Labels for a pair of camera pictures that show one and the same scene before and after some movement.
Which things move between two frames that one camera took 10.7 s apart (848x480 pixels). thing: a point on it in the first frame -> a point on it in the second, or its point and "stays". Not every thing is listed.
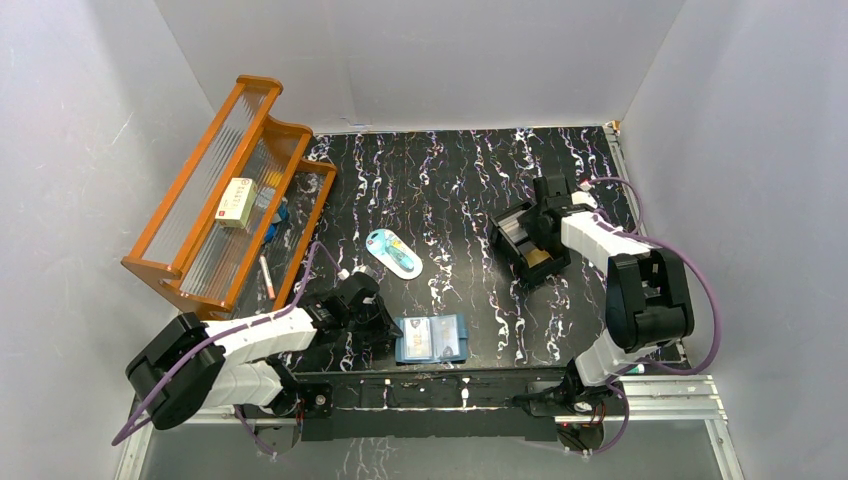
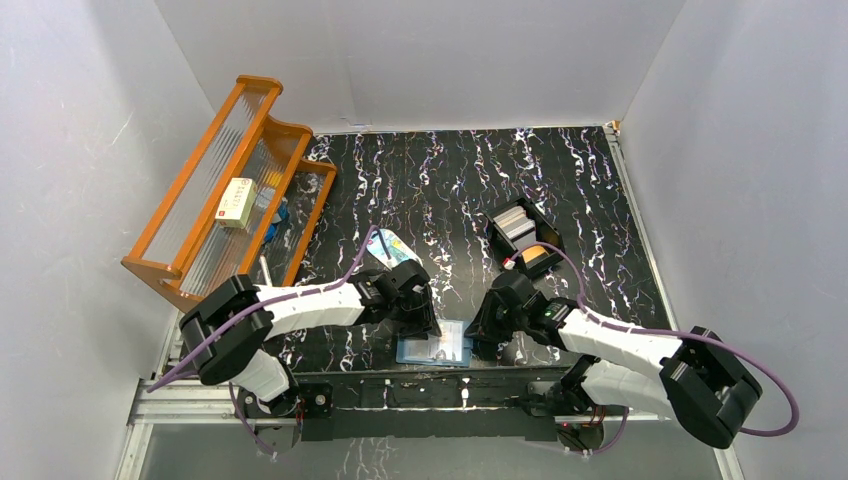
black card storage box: [523, 258] stays
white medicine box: [237, 204] stays
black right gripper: [543, 242] -> [483, 327]
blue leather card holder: [431, 339] stays
